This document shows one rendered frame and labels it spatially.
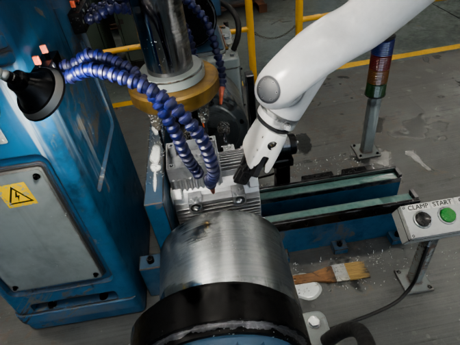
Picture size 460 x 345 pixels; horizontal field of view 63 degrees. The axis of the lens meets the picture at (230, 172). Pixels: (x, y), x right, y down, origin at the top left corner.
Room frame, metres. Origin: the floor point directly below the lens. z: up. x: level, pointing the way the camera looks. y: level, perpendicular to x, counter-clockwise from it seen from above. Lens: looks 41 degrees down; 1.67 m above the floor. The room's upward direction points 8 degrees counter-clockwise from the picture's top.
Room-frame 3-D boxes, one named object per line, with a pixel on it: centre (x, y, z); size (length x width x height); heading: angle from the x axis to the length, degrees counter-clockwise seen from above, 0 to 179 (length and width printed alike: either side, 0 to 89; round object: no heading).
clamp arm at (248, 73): (0.83, -0.08, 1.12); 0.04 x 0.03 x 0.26; 92
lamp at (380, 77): (1.00, -0.49, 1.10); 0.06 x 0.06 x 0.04
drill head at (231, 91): (1.02, 0.05, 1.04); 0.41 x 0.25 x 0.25; 2
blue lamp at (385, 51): (1.00, -0.49, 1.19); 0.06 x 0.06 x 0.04
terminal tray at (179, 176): (0.69, 0.08, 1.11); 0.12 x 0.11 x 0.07; 92
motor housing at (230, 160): (0.69, 0.04, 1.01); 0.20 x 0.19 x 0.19; 92
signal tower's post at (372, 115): (1.00, -0.49, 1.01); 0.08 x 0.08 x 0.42; 2
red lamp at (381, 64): (1.00, -0.49, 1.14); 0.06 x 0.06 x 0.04
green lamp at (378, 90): (1.00, -0.49, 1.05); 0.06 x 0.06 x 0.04
